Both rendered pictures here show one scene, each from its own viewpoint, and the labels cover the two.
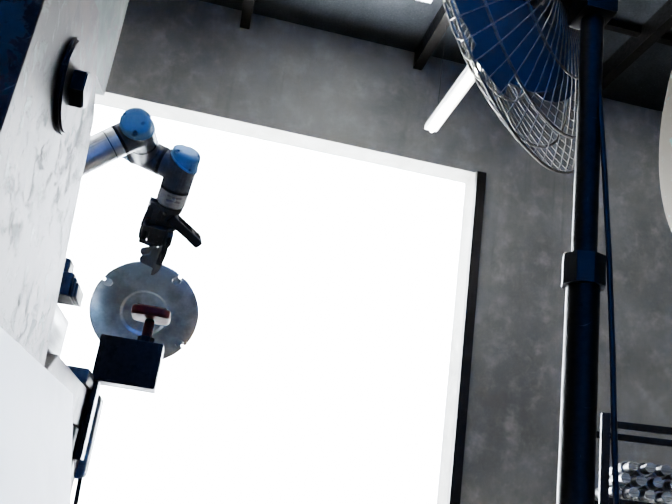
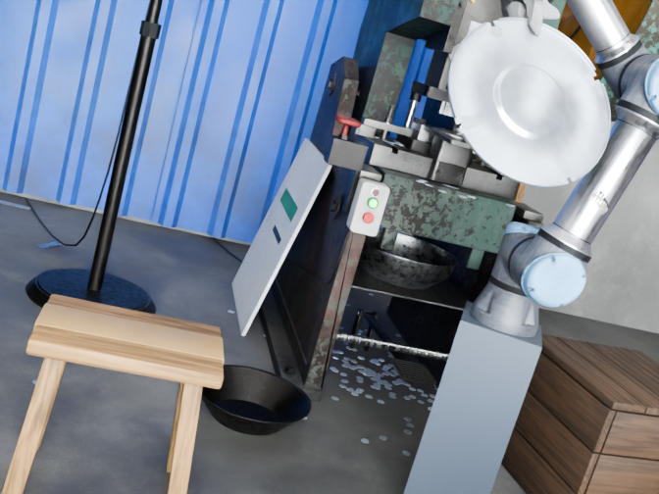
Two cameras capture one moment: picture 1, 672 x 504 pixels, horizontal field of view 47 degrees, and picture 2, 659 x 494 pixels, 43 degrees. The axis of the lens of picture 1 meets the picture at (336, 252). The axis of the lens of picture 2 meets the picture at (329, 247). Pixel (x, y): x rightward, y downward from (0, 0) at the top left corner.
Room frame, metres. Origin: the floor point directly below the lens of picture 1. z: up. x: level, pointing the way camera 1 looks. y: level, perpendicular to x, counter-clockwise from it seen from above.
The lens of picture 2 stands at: (3.39, 0.13, 0.94)
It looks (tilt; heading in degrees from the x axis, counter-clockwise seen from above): 13 degrees down; 175
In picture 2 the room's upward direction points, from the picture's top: 16 degrees clockwise
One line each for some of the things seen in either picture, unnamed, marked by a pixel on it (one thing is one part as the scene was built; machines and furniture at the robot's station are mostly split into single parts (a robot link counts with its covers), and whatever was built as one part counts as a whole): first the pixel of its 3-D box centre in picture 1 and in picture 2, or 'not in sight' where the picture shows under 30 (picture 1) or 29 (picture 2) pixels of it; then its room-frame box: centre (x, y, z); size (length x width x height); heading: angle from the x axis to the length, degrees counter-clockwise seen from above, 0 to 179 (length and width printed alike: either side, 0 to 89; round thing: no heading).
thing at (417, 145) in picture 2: not in sight; (433, 147); (0.92, 0.56, 0.72); 0.20 x 0.16 x 0.03; 99
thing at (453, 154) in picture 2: not in sight; (452, 159); (1.09, 0.59, 0.72); 0.25 x 0.14 x 0.14; 9
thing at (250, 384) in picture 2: not in sight; (249, 404); (1.46, 0.21, 0.04); 0.30 x 0.30 x 0.07
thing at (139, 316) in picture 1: (147, 332); (344, 131); (1.20, 0.28, 0.72); 0.07 x 0.06 x 0.08; 9
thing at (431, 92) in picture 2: not in sight; (448, 100); (0.92, 0.56, 0.86); 0.20 x 0.16 x 0.05; 99
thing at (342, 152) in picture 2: (120, 397); (340, 172); (1.20, 0.29, 0.62); 0.10 x 0.06 x 0.20; 99
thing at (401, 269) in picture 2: not in sight; (399, 261); (0.92, 0.56, 0.36); 0.34 x 0.34 x 0.10
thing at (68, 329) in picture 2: not in sight; (115, 411); (1.91, -0.05, 0.16); 0.34 x 0.24 x 0.34; 98
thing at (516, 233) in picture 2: not in sight; (527, 254); (1.64, 0.70, 0.62); 0.13 x 0.12 x 0.14; 4
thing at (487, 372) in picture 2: not in sight; (472, 412); (1.63, 0.70, 0.23); 0.18 x 0.18 x 0.45; 75
